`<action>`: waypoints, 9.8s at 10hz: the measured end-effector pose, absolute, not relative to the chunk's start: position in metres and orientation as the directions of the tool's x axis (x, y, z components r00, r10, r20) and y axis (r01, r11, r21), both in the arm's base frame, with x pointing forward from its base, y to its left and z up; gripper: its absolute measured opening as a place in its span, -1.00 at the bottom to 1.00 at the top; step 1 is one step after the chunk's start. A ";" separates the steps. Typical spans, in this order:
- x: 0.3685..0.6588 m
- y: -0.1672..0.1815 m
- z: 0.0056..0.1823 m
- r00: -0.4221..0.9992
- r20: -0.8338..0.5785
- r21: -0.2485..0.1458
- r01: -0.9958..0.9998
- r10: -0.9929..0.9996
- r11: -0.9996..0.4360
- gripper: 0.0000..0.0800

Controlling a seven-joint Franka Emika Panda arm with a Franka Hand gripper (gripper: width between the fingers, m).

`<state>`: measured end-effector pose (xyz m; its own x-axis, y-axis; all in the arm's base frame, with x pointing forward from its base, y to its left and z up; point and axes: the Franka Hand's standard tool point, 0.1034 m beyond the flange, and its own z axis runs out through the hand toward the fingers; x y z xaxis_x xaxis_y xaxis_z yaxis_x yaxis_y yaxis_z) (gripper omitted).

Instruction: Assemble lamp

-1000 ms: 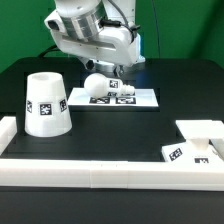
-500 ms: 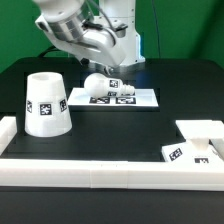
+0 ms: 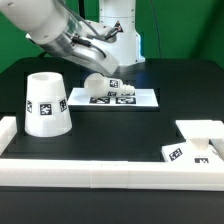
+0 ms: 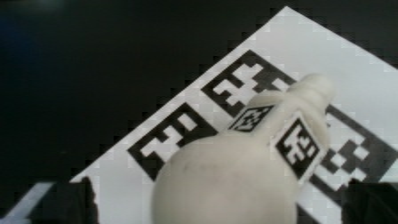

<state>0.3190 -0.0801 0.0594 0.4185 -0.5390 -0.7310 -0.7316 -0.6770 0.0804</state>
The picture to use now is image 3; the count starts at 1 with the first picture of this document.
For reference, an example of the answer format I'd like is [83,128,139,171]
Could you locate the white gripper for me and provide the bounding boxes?
[60,34,119,76]

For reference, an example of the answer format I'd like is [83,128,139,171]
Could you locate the white lamp bulb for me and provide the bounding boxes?
[84,73,135,98]

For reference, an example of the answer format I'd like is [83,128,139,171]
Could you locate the white lamp base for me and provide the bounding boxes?
[161,120,224,164]

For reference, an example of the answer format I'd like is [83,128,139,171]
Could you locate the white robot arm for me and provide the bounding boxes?
[0,0,145,76]

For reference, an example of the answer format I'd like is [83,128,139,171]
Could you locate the white lamp shade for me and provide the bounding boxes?
[25,72,72,137]

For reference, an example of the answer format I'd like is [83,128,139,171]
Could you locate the white marker sheet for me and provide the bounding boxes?
[68,88,159,107]

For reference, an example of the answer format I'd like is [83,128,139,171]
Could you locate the white left fence piece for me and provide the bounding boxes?
[0,116,17,155]

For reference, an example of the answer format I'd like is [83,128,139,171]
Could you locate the white fence piece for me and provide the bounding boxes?
[0,116,17,155]
[211,138,224,159]

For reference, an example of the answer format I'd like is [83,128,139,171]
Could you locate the white right fence piece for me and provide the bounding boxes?
[211,138,224,159]

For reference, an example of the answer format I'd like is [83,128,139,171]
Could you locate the white front fence rail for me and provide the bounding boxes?
[0,159,224,191]

